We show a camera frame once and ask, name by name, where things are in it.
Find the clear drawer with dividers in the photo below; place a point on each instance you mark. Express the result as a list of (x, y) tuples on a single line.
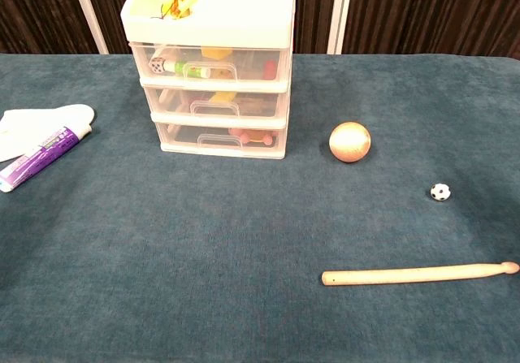
[(268, 105)]

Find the small pale yellow toy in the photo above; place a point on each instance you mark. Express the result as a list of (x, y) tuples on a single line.
[(222, 96)]

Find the clear drawer with pink toy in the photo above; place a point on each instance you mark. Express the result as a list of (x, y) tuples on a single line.
[(183, 135)]

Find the white plastic drawer cabinet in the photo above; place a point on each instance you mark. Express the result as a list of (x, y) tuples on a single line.
[(211, 30)]

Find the pink orange toy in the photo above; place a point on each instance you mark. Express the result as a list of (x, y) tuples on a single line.
[(254, 136)]

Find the wooden ball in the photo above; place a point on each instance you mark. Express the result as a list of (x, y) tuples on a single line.
[(349, 142)]

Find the small red toy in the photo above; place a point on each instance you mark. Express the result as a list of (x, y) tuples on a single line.
[(270, 70)]

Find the teal table cloth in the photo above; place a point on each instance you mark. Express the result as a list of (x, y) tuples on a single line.
[(203, 257)]

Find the yellow orange toy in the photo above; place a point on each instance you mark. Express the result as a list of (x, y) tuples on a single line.
[(217, 53)]

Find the green white glue stick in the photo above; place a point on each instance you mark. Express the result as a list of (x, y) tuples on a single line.
[(183, 68)]

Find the white dice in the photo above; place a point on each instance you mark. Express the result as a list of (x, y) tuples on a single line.
[(157, 65)]

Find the wooden drumstick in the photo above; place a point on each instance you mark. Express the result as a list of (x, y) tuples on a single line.
[(406, 275)]

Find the small soccer ball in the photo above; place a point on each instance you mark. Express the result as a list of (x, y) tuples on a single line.
[(440, 192)]

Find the purple toothpaste tube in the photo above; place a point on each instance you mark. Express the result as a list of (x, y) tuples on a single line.
[(40, 152)]

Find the white slipper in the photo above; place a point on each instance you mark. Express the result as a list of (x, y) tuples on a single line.
[(36, 121)]

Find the white metal post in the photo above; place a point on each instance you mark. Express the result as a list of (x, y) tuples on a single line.
[(339, 14), (91, 14)]

